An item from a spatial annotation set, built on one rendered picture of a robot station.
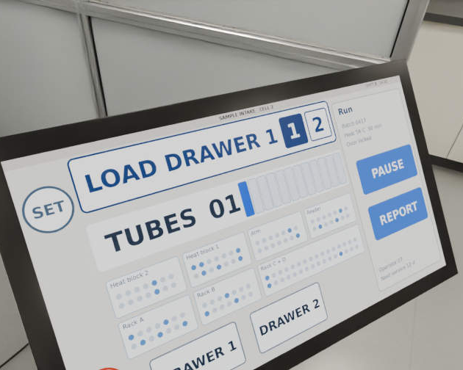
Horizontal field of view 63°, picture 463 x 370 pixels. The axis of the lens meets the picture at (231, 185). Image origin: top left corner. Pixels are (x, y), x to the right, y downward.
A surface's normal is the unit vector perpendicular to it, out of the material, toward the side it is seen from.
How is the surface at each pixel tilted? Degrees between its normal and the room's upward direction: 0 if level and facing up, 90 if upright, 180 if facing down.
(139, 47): 90
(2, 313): 0
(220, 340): 50
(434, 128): 90
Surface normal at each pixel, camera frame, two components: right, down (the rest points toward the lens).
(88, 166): 0.40, -0.06
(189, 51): -0.43, 0.56
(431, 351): 0.05, -0.77
